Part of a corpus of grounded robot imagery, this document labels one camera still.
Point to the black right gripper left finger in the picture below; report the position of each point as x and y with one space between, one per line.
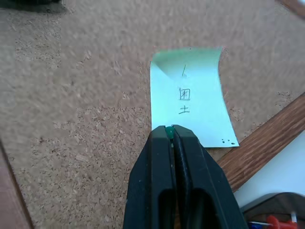
150 181

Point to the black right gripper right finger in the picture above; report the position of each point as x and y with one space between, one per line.
205 181

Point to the green pushpin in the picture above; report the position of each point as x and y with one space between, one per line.
169 132

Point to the black tray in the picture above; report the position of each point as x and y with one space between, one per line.
278 205

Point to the green paper note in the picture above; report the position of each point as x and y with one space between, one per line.
190 100

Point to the blue pushpin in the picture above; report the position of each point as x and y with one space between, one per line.
258 224

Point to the red pushpin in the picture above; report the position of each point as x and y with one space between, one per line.
280 221

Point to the cork board with wooden frame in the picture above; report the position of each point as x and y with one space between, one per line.
83 107

